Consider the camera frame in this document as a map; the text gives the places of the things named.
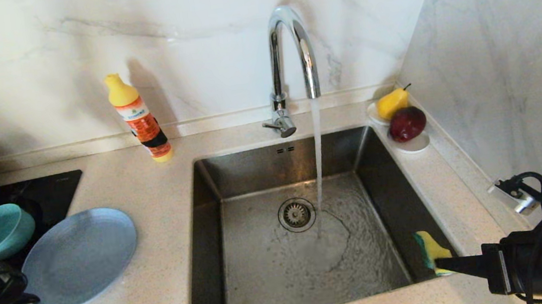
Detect chrome gooseneck faucet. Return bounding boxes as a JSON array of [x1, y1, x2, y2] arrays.
[[250, 2, 326, 140]]

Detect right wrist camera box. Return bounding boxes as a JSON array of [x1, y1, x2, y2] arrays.
[[486, 175, 541, 219]]

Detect yellow green sponge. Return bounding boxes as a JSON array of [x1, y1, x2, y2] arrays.
[[413, 227, 456, 279]]

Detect dark red apple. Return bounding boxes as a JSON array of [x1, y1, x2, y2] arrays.
[[386, 105, 430, 144]]

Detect yellow pear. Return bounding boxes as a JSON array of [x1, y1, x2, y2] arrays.
[[374, 83, 415, 122]]

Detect small white dish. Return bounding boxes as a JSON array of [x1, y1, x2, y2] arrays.
[[365, 100, 392, 127], [387, 130, 432, 156]]

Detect round metal drain strainer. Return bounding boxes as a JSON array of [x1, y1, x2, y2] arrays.
[[276, 196, 319, 235]]

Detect blue-grey plate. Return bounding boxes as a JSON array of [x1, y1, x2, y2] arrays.
[[16, 204, 144, 304]]

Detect yellow orange detergent bottle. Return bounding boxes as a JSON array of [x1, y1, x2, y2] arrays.
[[103, 68, 175, 168]]

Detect stainless steel sink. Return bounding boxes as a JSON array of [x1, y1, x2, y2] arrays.
[[170, 116, 471, 304]]

